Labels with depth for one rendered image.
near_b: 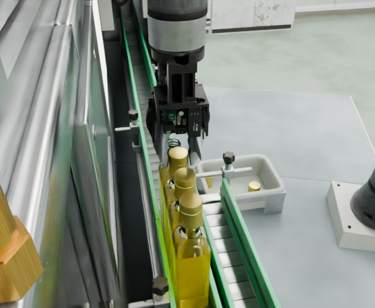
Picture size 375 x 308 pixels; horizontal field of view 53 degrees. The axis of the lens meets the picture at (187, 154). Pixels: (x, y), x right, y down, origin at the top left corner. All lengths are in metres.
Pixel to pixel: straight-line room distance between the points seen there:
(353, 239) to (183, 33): 0.76
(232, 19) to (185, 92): 4.18
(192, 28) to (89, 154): 0.19
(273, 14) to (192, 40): 4.37
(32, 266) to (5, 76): 0.13
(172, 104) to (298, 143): 0.97
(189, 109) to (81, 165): 0.16
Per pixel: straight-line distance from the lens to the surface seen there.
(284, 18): 4.91
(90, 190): 0.48
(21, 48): 0.31
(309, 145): 1.42
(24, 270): 0.17
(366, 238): 1.07
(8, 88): 0.27
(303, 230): 1.10
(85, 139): 0.43
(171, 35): 0.47
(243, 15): 4.71
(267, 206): 1.09
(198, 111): 0.51
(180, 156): 0.62
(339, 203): 1.11
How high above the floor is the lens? 1.53
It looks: 37 degrees down
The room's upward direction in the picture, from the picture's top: straight up
